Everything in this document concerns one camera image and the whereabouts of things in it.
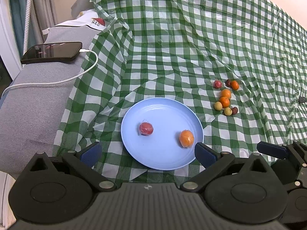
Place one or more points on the black smartphone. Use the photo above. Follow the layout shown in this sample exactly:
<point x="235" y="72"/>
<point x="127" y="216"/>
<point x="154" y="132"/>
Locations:
<point x="52" y="52"/>

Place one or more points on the white printed pillow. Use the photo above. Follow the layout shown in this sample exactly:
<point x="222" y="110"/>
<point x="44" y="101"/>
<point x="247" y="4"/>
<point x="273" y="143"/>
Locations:
<point x="84" y="21"/>

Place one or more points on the grey fabric sofa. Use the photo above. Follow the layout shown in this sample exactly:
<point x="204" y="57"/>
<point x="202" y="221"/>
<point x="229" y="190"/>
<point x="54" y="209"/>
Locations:
<point x="33" y="105"/>

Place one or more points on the green checked tablecloth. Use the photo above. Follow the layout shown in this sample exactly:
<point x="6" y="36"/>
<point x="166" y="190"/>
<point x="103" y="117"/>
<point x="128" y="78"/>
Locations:
<point x="182" y="48"/>

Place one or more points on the orange wrapped candy on plate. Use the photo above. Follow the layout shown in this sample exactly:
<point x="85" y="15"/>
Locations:
<point x="186" y="138"/>

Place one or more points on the teal curtain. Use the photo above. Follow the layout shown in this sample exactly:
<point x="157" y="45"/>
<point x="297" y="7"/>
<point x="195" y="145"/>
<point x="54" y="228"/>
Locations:
<point x="18" y="14"/>

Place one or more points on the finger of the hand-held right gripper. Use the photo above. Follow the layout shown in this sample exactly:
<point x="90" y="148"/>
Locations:
<point x="272" y="148"/>

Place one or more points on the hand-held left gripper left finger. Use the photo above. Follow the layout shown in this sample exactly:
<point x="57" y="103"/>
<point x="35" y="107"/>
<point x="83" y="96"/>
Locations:
<point x="91" y="153"/>

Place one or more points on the red wrapped fruit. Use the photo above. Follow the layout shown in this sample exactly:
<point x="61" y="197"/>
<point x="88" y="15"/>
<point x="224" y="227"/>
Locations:
<point x="146" y="128"/>
<point x="217" y="84"/>

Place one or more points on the light blue plate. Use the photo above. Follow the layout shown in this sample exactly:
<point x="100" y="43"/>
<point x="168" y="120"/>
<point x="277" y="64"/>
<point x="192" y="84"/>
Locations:
<point x="162" y="134"/>

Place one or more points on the orange mandarin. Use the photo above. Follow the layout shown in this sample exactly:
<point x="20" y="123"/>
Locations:
<point x="224" y="101"/>
<point x="225" y="93"/>
<point x="234" y="85"/>

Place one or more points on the white perforated pole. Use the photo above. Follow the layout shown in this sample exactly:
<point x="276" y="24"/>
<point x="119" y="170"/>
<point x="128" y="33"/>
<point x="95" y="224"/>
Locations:
<point x="27" y="21"/>

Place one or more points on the small dark clip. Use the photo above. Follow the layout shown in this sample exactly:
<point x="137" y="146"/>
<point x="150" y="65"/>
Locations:
<point x="301" y="99"/>

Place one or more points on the dark red date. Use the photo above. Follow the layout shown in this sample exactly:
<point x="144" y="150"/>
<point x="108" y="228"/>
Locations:
<point x="228" y="83"/>
<point x="234" y="110"/>

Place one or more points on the grey curtain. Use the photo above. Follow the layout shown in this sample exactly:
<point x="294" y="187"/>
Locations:
<point x="43" y="7"/>

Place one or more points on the small yellow fruit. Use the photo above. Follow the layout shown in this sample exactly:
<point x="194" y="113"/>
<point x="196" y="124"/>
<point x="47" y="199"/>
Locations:
<point x="218" y="106"/>
<point x="227" y="111"/>

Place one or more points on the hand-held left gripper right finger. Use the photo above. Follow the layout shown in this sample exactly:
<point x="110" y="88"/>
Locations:
<point x="205" y="153"/>

